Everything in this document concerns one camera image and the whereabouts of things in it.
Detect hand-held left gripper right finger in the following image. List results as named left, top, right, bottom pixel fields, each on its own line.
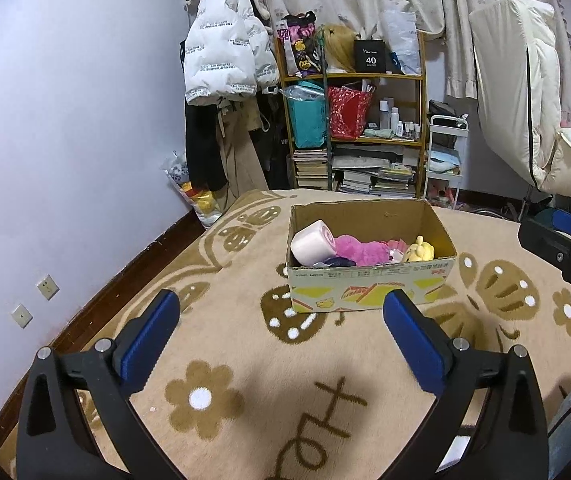
left=380, top=289, right=550, bottom=480

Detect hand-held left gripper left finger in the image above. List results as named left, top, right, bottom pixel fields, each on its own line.
left=15, top=289, right=186, bottom=480

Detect yellow plush toy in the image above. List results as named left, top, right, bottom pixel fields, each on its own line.
left=402, top=236, right=436, bottom=263

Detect cardboard box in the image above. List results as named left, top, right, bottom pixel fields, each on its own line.
left=285, top=198, right=459, bottom=314

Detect pink plush paw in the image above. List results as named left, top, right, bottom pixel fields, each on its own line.
left=333, top=234, right=393, bottom=267

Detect white paper roll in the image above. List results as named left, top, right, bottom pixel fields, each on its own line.
left=290, top=219, right=337, bottom=266

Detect black metal stand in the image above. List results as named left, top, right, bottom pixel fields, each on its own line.
left=503, top=185, right=539, bottom=223

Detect beige flower blanket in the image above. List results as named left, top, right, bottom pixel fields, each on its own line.
left=0, top=187, right=571, bottom=480

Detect light blue folded cloth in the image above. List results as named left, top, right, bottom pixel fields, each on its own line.
left=428, top=152, right=461, bottom=173

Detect white trolley cart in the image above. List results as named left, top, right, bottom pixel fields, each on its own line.
left=423, top=114, right=470, bottom=206

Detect plastic bag of toys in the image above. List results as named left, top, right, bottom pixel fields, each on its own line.
left=164, top=150, right=226, bottom=226

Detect black item on cart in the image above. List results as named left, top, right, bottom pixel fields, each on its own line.
left=428, top=99, right=459, bottom=118

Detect stacks of books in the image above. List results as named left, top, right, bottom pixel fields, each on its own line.
left=293, top=142, right=419, bottom=198

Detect group of small bottles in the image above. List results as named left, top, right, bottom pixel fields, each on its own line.
left=379, top=100, right=422, bottom=140

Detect black hanging trousers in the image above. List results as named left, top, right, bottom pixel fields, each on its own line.
left=185, top=102, right=228, bottom=193

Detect beige hanging trousers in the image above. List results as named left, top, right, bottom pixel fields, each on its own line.
left=215, top=102, right=268, bottom=198

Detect black hanging coat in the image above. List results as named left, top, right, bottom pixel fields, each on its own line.
left=255, top=92, right=293, bottom=191

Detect red patterned bag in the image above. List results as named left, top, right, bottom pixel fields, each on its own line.
left=327, top=85, right=376, bottom=141

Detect wooden shelf rack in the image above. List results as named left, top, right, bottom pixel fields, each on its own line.
left=272, top=25, right=429, bottom=200

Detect teal bag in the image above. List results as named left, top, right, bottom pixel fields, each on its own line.
left=288, top=87, right=329, bottom=149

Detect clear plastic bag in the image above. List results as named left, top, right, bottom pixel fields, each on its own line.
left=379, top=9, right=423, bottom=76

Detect black gift box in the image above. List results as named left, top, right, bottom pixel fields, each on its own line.
left=354, top=37, right=389, bottom=74

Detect blonde wig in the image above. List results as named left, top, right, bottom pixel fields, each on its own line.
left=321, top=24, right=361, bottom=75

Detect white puffer jacket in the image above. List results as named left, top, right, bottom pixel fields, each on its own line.
left=184, top=0, right=281, bottom=106

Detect black and pink printed bag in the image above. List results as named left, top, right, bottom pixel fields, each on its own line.
left=278, top=10, right=323, bottom=78

